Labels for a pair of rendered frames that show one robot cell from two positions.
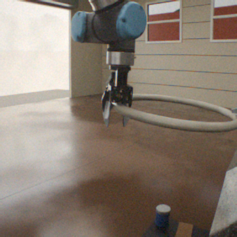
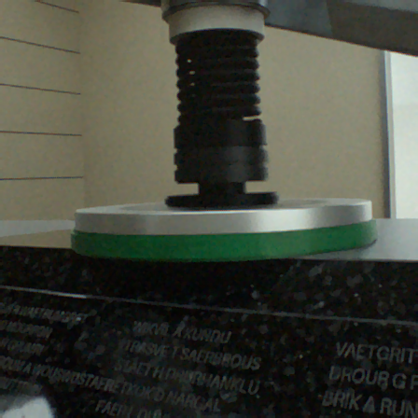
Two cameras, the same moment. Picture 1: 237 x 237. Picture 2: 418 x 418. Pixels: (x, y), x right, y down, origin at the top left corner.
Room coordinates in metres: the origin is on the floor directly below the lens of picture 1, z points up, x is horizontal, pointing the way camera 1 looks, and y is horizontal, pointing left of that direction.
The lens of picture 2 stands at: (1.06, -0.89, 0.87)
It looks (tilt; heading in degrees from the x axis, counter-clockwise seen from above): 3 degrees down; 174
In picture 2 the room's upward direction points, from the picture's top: 2 degrees counter-clockwise
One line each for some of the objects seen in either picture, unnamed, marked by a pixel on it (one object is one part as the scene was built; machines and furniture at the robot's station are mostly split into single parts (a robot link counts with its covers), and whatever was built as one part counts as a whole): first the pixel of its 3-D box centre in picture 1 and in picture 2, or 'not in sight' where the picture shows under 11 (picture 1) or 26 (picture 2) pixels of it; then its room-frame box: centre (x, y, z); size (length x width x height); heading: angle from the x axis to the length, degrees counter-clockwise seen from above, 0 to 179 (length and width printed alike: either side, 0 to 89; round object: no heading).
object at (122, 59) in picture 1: (121, 59); not in sight; (0.78, -0.02, 1.10); 0.10 x 0.09 x 0.05; 100
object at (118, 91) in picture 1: (119, 84); not in sight; (0.77, -0.01, 1.02); 0.09 x 0.08 x 0.12; 10
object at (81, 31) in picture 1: (94, 28); not in sight; (0.69, 0.06, 1.20); 0.12 x 0.12 x 0.09; 40
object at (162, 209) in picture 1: (162, 215); not in sight; (1.35, -0.33, 0.08); 0.10 x 0.10 x 0.13
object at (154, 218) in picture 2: not in sight; (223, 213); (0.62, -0.84, 0.85); 0.21 x 0.21 x 0.01
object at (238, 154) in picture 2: not in sight; (221, 158); (0.62, -0.84, 0.89); 0.07 x 0.07 x 0.01
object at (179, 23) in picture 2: not in sight; (215, 16); (0.62, -0.84, 0.99); 0.07 x 0.07 x 0.04
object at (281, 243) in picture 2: not in sight; (223, 217); (0.62, -0.84, 0.85); 0.22 x 0.22 x 0.04
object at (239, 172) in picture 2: not in sight; (221, 174); (0.62, -0.84, 0.88); 0.07 x 0.07 x 0.01
